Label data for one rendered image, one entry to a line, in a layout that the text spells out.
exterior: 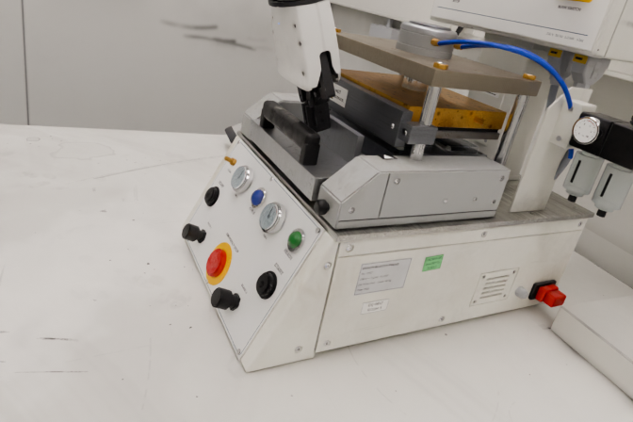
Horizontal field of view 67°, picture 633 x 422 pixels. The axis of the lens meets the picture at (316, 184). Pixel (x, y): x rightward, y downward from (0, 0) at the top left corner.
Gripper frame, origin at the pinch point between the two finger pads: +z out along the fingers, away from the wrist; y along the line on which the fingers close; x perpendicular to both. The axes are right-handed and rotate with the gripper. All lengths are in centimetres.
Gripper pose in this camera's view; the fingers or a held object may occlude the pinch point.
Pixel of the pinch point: (316, 116)
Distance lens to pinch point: 64.8
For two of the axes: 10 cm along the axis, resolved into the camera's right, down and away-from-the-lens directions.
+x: 8.9, -3.3, 3.2
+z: 1.3, 8.4, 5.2
